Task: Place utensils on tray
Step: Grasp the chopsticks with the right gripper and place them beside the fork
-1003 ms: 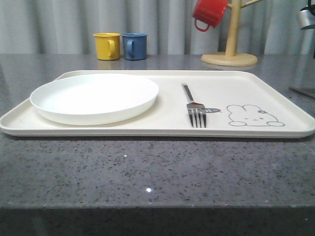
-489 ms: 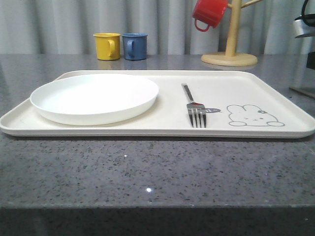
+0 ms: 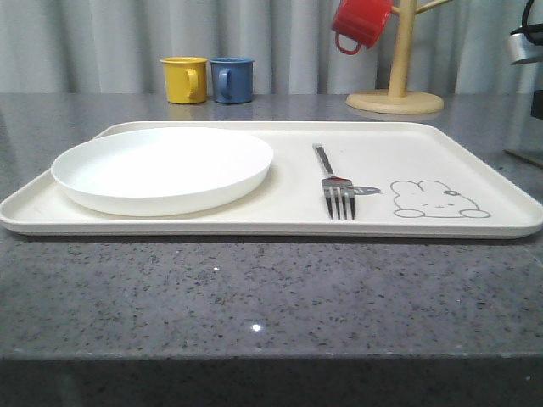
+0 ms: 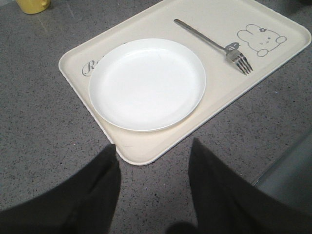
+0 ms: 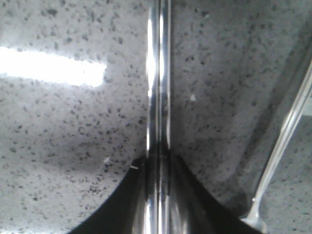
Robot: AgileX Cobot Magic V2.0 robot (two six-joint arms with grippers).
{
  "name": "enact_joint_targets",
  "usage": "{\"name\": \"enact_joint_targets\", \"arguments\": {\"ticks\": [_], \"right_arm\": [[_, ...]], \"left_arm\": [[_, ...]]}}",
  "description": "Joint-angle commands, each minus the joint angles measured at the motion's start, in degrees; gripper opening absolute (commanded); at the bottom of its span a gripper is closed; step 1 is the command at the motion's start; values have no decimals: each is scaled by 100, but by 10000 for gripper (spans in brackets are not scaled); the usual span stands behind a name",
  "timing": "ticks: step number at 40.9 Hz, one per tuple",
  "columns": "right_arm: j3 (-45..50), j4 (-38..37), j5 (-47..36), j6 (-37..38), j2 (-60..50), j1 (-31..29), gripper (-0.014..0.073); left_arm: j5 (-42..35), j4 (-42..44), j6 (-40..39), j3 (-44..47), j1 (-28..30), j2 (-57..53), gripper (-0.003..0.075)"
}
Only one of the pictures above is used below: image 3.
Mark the stainless steel fork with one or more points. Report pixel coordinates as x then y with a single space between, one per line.
337 191

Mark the red enamel mug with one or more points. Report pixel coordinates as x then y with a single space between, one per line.
362 21

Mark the yellow enamel mug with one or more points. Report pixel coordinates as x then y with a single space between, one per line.
185 79

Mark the blue enamel mug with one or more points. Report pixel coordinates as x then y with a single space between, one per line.
232 79

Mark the grey pleated curtain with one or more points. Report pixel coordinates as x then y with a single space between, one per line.
117 46

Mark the cream rabbit print tray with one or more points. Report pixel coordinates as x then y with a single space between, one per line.
428 186

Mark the white round plate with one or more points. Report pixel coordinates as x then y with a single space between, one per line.
163 171

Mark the wooden mug tree stand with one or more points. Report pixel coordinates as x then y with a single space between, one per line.
396 99

